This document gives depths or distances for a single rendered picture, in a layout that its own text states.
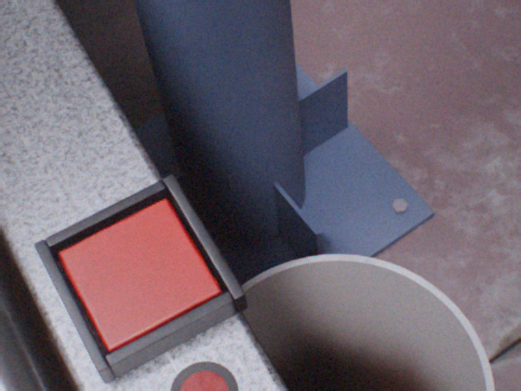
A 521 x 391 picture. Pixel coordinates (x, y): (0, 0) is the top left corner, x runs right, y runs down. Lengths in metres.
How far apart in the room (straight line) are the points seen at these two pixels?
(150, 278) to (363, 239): 1.05
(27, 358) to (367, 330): 0.78
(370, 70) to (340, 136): 0.14
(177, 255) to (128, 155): 0.07
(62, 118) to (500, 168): 1.11
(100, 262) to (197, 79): 0.71
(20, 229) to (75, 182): 0.04
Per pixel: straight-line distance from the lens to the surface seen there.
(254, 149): 1.37
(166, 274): 0.53
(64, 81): 0.62
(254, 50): 1.21
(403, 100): 1.70
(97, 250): 0.55
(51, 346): 0.59
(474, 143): 1.67
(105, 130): 0.60
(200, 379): 0.53
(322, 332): 1.30
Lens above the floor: 1.40
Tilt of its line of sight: 60 degrees down
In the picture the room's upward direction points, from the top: 9 degrees counter-clockwise
